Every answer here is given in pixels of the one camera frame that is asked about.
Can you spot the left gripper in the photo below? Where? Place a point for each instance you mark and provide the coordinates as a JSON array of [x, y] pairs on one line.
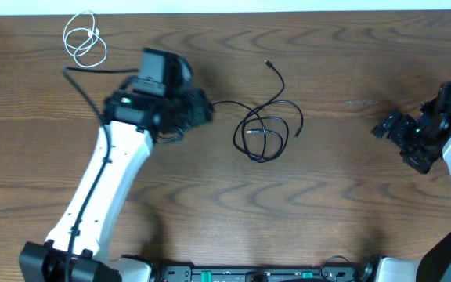
[[203, 110]]

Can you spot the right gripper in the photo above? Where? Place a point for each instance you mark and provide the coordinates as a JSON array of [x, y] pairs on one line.
[[421, 162]]

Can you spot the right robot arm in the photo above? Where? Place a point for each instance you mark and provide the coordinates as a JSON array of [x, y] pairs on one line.
[[422, 142]]

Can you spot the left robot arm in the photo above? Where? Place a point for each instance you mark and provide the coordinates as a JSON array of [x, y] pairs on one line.
[[156, 101]]

